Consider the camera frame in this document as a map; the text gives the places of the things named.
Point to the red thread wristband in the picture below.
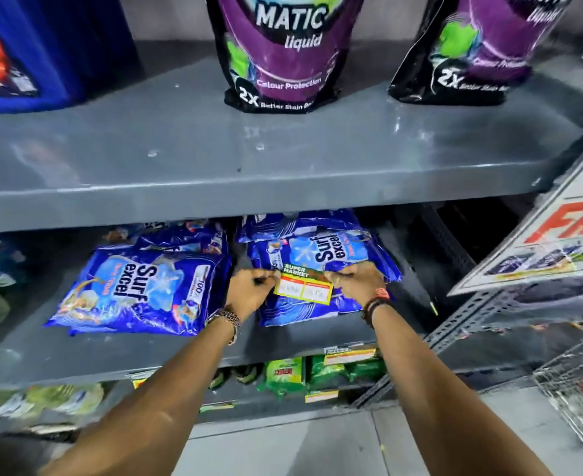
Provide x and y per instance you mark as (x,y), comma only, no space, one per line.
(380,293)

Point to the person's right forearm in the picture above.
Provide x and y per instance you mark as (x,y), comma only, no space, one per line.
(445,406)

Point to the clear pale liquid bottle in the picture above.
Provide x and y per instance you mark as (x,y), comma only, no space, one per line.
(68,399)
(1,401)

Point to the grey metal shelf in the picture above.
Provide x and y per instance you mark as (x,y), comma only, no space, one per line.
(172,158)

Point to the dark green bottle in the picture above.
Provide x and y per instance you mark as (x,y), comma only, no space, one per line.
(219,379)
(247,375)

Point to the silver wristwatch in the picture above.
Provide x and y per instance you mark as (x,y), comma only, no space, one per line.
(224,322)

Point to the person's right hand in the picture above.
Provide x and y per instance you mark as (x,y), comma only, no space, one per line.
(361,282)

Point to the black purple detergent pouch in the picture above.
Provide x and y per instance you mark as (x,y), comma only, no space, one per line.
(286,59)
(485,49)

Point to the person's left hand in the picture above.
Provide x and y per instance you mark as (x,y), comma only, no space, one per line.
(249,294)

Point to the blue toilet cleaner bottle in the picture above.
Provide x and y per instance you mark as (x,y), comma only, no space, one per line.
(113,49)
(33,54)

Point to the person's left forearm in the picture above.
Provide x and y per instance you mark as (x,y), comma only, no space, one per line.
(147,421)

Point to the white sign board red print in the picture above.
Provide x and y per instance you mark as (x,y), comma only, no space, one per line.
(554,232)

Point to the yellow green price tag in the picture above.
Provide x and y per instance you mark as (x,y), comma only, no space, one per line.
(350,355)
(217,407)
(301,287)
(321,396)
(143,381)

